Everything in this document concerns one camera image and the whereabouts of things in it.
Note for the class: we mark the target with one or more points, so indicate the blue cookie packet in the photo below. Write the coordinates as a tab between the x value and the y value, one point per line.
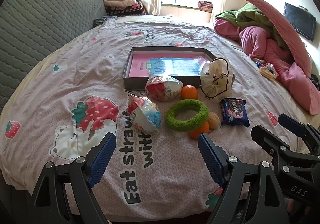
233	112

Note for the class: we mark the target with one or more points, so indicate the dark checkered folded blanket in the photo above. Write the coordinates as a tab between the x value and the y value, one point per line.
125	11

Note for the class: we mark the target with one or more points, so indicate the shallow cardboard box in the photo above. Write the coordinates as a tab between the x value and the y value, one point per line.
135	83

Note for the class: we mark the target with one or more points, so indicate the orange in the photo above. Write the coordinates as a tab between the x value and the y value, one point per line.
189	92
198	132

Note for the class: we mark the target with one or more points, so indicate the pink workbook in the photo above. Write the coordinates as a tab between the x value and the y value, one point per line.
142	64

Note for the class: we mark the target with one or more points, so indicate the pink black folded cloth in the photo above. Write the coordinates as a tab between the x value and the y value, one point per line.
205	5

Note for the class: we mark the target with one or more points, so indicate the grey quilted headboard cover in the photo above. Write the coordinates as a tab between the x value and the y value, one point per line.
37	26

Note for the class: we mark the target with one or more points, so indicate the red white snack packet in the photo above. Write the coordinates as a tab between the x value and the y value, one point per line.
162	89

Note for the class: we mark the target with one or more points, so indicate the white windowsill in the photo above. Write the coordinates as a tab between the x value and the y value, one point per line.
185	11

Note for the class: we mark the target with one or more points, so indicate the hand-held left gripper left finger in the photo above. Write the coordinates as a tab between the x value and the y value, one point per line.
102	159

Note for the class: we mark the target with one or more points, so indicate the walnut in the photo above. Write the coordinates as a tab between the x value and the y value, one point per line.
213	120

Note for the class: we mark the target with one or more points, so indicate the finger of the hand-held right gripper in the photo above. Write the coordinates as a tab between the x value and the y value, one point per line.
267	139
290	121

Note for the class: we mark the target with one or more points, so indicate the blue patterned cloth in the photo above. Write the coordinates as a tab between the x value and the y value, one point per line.
103	21

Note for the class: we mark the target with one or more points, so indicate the orange snack packet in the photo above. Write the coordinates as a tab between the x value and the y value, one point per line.
258	60

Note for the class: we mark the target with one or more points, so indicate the pink and green clothes pile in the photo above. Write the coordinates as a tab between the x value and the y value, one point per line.
257	39

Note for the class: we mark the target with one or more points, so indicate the strawberry printed bedsheet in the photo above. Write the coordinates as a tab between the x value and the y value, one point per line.
75	76

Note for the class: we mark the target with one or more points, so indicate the yellow biscuit packet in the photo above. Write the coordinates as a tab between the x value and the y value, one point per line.
265	73

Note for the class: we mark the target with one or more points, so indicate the blue white toy egg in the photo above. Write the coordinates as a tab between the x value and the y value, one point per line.
142	114

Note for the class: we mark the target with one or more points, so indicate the green blanket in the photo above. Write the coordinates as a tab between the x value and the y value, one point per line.
250	15

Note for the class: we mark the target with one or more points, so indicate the black television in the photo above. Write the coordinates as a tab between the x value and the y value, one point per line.
298	20

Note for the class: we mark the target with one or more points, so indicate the white crumpled wrapper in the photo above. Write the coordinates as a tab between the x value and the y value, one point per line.
272	68

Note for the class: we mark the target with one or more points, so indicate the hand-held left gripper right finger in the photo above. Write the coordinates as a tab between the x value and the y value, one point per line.
210	156

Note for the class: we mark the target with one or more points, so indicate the pink folded blanket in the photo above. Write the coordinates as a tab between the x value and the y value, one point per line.
120	3

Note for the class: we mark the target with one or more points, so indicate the small blue packet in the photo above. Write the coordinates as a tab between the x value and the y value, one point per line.
258	64

